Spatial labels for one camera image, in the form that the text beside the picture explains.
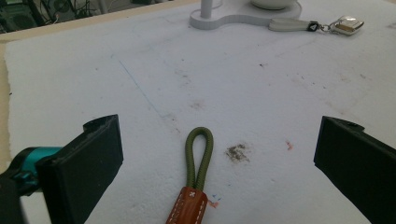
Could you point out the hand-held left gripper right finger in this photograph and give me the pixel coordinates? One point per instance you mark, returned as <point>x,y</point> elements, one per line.
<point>358,165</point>

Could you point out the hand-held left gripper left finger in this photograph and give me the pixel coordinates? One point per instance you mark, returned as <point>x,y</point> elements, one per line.
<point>81,174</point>

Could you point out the white foam mat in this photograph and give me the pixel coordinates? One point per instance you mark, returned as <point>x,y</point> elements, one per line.
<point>249,93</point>

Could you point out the white ceramic bowl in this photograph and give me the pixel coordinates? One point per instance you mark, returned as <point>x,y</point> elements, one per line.
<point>272,3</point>

